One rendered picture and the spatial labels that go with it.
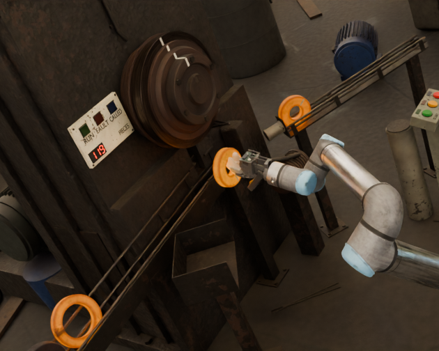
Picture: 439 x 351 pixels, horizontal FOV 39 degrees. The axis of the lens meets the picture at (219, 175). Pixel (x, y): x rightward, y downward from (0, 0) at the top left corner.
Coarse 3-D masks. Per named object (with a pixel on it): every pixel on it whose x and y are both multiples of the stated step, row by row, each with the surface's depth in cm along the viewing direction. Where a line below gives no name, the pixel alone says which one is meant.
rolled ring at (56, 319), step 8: (72, 296) 224; (80, 296) 225; (56, 304) 222; (64, 304) 221; (72, 304) 223; (80, 304) 227; (88, 304) 226; (96, 304) 228; (56, 312) 219; (64, 312) 220; (96, 312) 227; (56, 320) 218; (96, 320) 227; (56, 328) 217; (56, 336) 218; (64, 336) 218; (64, 344) 219; (72, 344) 219; (80, 344) 221
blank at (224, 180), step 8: (224, 152) 244; (232, 152) 247; (216, 160) 242; (224, 160) 244; (216, 168) 242; (224, 168) 244; (216, 176) 243; (224, 176) 244; (232, 176) 248; (224, 184) 244; (232, 184) 248
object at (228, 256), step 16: (208, 224) 239; (224, 224) 240; (176, 240) 240; (192, 240) 243; (208, 240) 243; (224, 240) 243; (176, 256) 233; (192, 256) 245; (208, 256) 242; (224, 256) 238; (176, 272) 226; (192, 272) 218; (208, 272) 218; (224, 272) 218; (192, 288) 222; (208, 288) 222; (224, 288) 222; (224, 304) 242; (240, 320) 247; (240, 336) 251
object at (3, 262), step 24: (0, 216) 333; (24, 216) 336; (0, 240) 349; (24, 240) 335; (0, 264) 372; (24, 264) 361; (0, 288) 385; (24, 288) 362; (48, 288) 342; (72, 288) 324; (72, 312) 344
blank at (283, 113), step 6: (294, 96) 289; (300, 96) 290; (282, 102) 290; (288, 102) 289; (294, 102) 290; (300, 102) 291; (306, 102) 292; (282, 108) 289; (288, 108) 290; (300, 108) 294; (306, 108) 293; (282, 114) 290; (288, 114) 291; (300, 114) 295; (288, 120) 292; (294, 120) 293; (300, 120) 295; (300, 126) 296
